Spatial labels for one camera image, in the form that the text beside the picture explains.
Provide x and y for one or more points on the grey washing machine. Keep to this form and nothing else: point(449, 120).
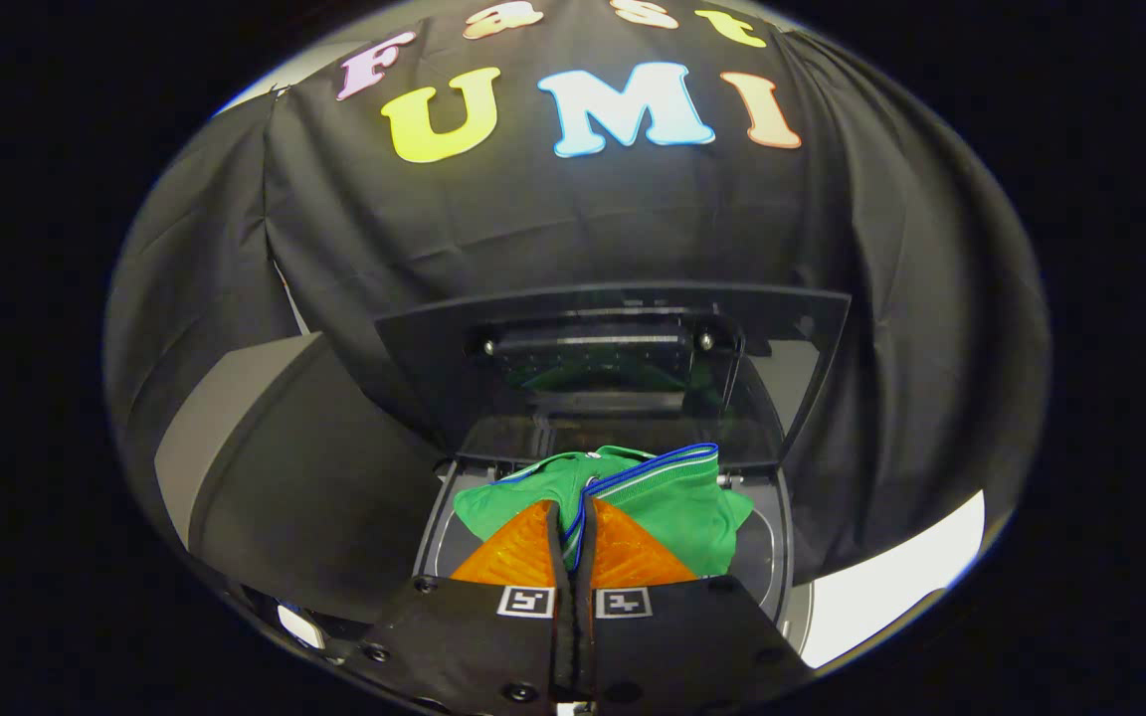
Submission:
point(770, 557)

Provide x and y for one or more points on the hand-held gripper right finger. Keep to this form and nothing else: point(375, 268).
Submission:
point(682, 646)

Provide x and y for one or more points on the black backdrop cloth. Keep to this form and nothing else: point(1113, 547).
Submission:
point(583, 219)

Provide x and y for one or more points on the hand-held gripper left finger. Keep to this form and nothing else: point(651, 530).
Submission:
point(464, 646)

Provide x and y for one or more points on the dark grey cabinet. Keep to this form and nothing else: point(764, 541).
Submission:
point(314, 497)

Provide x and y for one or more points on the green polo shirt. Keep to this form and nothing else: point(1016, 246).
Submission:
point(692, 512)

